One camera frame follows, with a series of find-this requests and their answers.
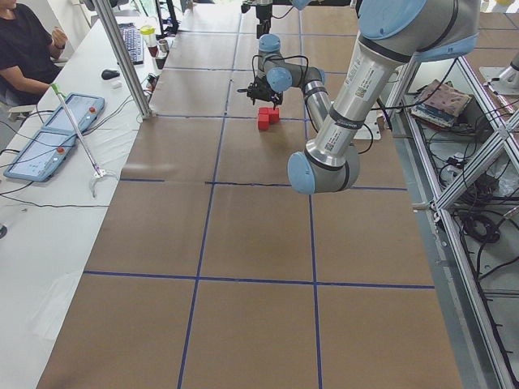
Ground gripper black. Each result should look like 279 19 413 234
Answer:
237 79 283 109
242 0 272 39

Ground black computer mouse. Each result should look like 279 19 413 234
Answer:
101 69 120 80

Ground teach pendant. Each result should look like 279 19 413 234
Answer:
42 93 105 134
4 130 76 182

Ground seated person black shirt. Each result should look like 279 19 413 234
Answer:
1 1 68 105

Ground grabber stick tool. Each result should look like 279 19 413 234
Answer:
50 83 118 199

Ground aluminium frame post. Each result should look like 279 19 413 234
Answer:
92 0 152 120

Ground black keyboard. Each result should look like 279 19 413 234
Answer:
118 24 144 65

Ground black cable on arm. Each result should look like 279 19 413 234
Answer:
251 54 311 88

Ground teach pendant near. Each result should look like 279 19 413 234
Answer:
4 130 76 182

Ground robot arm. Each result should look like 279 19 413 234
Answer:
244 1 480 195
241 0 311 39

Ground teach pendant far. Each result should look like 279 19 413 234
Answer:
42 93 105 134

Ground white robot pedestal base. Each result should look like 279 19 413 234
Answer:
354 109 383 141

